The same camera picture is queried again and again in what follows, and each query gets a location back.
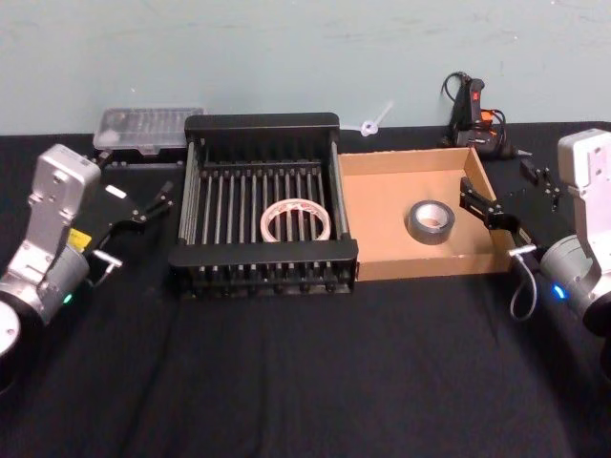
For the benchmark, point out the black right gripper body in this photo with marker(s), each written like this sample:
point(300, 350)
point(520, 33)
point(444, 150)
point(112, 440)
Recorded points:
point(539, 219)

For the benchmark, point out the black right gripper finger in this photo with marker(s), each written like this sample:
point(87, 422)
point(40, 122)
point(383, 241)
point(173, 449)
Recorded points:
point(544, 179)
point(477, 198)

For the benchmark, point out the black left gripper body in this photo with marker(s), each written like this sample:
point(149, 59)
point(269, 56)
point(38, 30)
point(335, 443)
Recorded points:
point(107, 210)

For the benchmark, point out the roll of silver tape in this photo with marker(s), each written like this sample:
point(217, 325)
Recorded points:
point(420, 231)

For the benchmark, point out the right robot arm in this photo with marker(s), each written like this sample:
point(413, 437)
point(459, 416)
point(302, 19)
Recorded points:
point(584, 191)

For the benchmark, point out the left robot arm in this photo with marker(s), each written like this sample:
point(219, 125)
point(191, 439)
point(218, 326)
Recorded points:
point(48, 214)

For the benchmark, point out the clear plastic case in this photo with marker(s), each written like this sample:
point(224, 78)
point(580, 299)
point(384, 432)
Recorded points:
point(148, 126)

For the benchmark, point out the shallow brown cardboard tray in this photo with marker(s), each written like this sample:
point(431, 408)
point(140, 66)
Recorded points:
point(377, 200)

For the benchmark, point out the roll of white tape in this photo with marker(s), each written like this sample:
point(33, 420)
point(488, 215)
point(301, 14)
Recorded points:
point(267, 224)

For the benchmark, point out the black rack with steel bars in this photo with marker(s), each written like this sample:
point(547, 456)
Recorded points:
point(262, 257)

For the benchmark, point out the white three-armed plastic piece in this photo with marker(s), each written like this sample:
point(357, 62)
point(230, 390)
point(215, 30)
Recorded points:
point(368, 127)

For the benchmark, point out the black table cloth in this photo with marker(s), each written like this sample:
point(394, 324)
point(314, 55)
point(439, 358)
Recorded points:
point(305, 372)

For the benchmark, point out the plain pale wall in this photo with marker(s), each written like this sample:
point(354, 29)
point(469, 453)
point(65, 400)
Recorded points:
point(286, 57)

